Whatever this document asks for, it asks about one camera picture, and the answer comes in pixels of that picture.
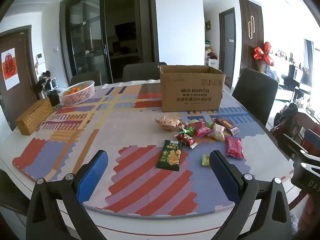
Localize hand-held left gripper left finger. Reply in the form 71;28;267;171
26;150;109;240

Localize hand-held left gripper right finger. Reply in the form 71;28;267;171
209;150;293;240

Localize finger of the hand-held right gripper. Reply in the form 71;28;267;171
301;129;320;153
276;133;309;155

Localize magenta snack packet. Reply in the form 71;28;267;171
225;136;245;159

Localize pale yellow snack packet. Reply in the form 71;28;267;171
207;124;226;142

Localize dark brown snack packet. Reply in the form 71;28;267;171
214;118;240;136

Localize small red snack packet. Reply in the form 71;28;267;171
176;133;198;148

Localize pink red snack packet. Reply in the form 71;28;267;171
191;120;213;138

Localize green chip packet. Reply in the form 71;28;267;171
155;140;183;172

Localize beige snack packet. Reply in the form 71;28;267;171
155;116;180;131

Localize brown cardboard box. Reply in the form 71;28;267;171
158;64;226;112

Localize person's right hand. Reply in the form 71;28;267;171
297;195;320;240

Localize dark cloth bag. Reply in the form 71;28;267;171
273;103;299;130

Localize colourful patterned table mat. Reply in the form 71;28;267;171
12;82;294;217

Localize dark round-backed dining chair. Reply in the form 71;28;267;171
232;68;279;127

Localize white sideboard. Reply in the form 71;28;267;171
269;54;310;100

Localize white plastic basket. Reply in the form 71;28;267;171
59;80;96;106

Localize woven tissue box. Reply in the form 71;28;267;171
15;98;54;136

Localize small black box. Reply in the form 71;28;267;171
49;90;60;107

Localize pile of oranges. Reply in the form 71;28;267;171
63;84;89;96

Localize narrow dark dining chair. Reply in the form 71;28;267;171
70;70;102;87

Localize white cloth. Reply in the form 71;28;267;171
104;79;160;86

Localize small white cabinet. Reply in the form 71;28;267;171
45;77;59;98

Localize dark slatted wood panel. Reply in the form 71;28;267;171
238;0;265;80

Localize black bag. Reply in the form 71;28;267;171
37;72;52;93

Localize dark framed interior door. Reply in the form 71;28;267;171
219;7;237;89

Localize white storage shelf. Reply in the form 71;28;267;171
204;50;218;68

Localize brown entrance door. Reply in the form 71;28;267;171
0;25;40;132

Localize wide dark dining chair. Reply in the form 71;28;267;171
122;62;167;83

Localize red and white door poster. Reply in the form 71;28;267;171
1;47;20;90

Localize black glass sliding door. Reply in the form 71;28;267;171
60;0;160;85

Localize gold loop handle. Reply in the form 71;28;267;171
247;16;256;37

